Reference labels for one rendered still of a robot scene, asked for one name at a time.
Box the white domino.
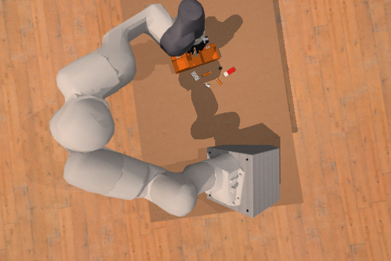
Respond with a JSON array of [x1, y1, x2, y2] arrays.
[[191, 72, 199, 81]]

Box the orange three-compartment bin rack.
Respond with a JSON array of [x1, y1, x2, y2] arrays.
[[171, 43, 219, 74]]

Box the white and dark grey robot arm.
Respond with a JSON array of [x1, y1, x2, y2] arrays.
[[49, 0, 245, 216]]

